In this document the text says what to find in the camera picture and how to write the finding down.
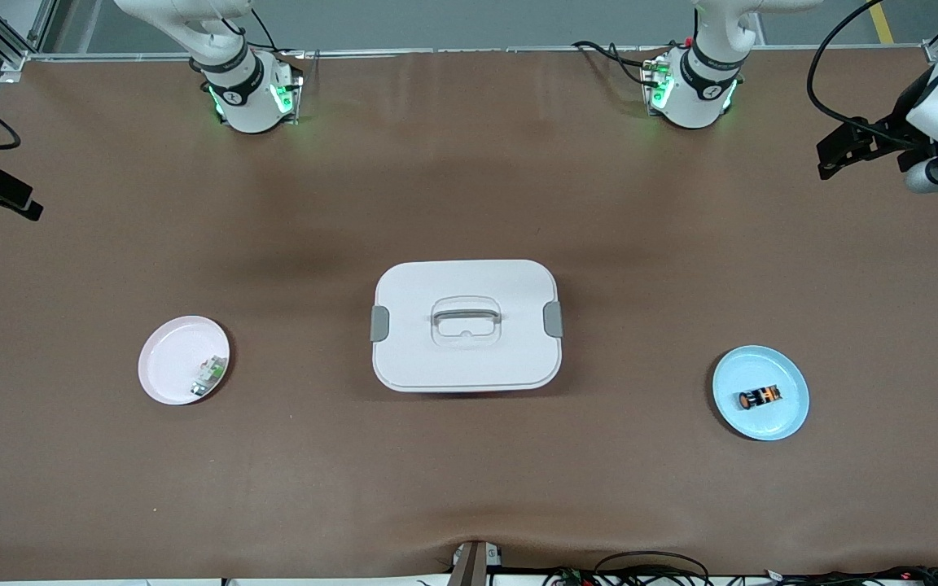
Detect orange push-button switch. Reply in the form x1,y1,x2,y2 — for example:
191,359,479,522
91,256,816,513
736,386,784,412

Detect pink round plate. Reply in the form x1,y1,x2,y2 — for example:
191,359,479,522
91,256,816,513
138,315,231,406

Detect blue round plate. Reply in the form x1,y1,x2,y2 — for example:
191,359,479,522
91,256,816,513
712,345,810,442

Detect white lidded storage box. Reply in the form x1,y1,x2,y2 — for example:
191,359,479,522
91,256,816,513
370,260,564,394

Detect brown table cover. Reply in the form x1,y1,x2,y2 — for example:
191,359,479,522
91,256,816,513
0,49,938,583

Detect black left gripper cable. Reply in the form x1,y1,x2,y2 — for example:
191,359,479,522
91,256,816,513
808,0,926,149

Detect green push-button switch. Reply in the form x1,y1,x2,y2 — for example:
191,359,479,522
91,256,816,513
191,355,228,398

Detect black left arm base cable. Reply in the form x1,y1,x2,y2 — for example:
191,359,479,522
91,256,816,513
571,39,665,86

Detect black arm base cable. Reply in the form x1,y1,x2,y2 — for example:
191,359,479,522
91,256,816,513
571,39,665,86
249,7,284,56

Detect black right arm base cable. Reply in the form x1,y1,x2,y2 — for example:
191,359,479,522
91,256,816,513
249,7,284,56

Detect metal table edge rail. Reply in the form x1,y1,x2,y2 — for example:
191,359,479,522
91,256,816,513
25,46,930,60

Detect grey box handle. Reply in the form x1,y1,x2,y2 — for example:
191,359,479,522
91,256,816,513
432,305,502,348

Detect tangled cable bundle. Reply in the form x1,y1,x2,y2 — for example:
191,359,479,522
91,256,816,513
546,565,938,586

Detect black looped cable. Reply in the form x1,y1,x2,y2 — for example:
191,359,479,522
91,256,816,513
595,551,710,586

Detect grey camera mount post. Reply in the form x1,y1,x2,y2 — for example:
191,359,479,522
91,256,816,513
446,540,504,586

